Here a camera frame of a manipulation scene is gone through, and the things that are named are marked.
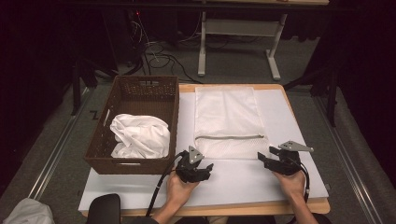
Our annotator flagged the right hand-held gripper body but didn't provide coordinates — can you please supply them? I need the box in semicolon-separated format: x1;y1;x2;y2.
270;140;315;176

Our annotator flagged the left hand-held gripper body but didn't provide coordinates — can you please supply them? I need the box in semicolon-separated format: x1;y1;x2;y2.
175;145;206;184

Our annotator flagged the white mesh laundry bag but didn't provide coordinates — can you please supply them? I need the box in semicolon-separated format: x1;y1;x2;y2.
193;86;271;161

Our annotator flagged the white garment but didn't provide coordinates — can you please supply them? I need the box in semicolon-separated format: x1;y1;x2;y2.
109;113;172;160

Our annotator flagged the brown woven basket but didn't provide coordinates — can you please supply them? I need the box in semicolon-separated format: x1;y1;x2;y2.
83;75;180;175

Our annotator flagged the person's right hand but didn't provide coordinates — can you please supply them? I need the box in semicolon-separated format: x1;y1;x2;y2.
273;170;307;200

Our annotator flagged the person's left hand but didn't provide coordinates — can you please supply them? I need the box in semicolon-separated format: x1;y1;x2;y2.
166;172;200;209

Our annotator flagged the black metal stand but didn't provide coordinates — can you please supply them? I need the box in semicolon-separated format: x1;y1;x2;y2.
70;59;120;117
282;66;341;128

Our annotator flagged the black chair back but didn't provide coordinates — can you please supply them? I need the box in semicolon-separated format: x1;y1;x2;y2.
86;193;121;224

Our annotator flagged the white cloth bundle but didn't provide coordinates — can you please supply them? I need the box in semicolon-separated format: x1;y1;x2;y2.
2;198;56;224

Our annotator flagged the left hand-held gripper cable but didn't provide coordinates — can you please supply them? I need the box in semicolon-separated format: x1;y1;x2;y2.
145;150;188;217

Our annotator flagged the hand-held gripper cable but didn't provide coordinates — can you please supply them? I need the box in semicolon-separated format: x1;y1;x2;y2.
293;158;312;203
145;150;188;217

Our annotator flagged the right hand-held gripper cable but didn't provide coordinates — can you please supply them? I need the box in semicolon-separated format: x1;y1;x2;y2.
293;158;312;203

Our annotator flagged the metal floor rail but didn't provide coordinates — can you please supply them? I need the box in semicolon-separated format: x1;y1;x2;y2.
27;87;94;201
312;96;385;224

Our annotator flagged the tangle of floor cables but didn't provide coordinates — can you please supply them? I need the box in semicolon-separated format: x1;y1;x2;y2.
129;12;204;85

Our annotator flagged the white metal desk frame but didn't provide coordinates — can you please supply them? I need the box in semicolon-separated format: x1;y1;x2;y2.
197;10;289;82

